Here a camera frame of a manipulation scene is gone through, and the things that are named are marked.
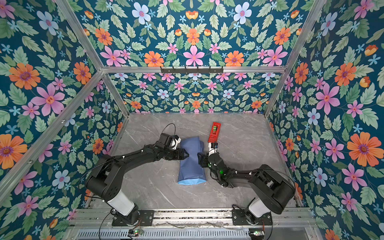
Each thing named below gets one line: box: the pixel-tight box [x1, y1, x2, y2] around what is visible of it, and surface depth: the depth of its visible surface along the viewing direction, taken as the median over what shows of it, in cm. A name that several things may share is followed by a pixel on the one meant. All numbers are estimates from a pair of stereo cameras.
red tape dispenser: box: [208, 122, 222, 143], surface depth 104 cm
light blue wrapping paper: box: [177, 136, 207, 185], surface depth 86 cm
